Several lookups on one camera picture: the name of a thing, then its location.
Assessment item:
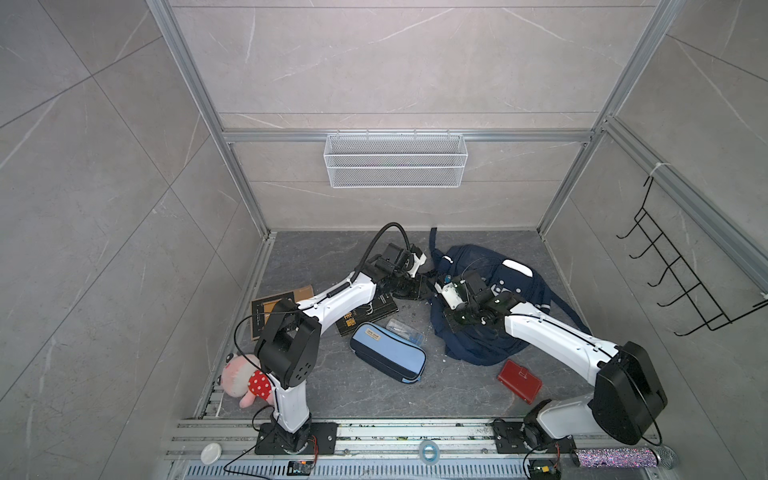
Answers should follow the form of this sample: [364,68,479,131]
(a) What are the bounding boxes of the red wallet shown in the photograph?
[497,360,543,405]

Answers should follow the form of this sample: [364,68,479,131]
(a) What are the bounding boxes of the clear plastic eraser box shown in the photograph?
[386,318,425,346]

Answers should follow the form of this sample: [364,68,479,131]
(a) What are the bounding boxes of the brown and black book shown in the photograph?
[250,285,314,341]

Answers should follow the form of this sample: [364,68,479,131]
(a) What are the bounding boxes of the glittery purple tube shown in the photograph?
[571,446,679,469]

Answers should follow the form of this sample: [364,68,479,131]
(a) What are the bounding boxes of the white wire mesh basket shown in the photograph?
[323,133,469,189]

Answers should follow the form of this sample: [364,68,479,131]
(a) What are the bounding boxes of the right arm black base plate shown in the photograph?
[490,418,575,454]

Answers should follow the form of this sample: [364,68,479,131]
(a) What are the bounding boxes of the clear tape roll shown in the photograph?
[418,439,440,465]

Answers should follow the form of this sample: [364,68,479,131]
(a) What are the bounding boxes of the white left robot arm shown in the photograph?
[254,244,427,434]

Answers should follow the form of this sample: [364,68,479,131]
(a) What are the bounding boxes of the white round cap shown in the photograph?
[200,442,223,466]

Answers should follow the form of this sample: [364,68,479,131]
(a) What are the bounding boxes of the pink plush doll red dress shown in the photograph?
[219,354,276,408]

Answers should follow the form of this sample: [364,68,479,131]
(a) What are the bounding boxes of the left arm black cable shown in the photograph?
[350,221,412,283]

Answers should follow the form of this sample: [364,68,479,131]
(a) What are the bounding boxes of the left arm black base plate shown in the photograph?
[254,421,338,455]

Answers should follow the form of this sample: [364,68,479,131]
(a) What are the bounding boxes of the light blue pencil case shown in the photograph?
[350,322,427,384]

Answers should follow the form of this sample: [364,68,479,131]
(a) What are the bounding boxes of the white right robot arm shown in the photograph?
[434,271,668,450]

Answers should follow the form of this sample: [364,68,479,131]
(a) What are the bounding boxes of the navy blue student backpack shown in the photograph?
[429,227,591,366]

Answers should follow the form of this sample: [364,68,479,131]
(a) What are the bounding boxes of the black book gold lettering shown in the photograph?
[335,293,399,337]

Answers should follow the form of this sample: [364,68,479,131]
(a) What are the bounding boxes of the aluminium rail frame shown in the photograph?
[161,417,673,479]

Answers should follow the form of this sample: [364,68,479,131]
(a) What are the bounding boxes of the black wire hook rack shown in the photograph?
[616,176,767,338]

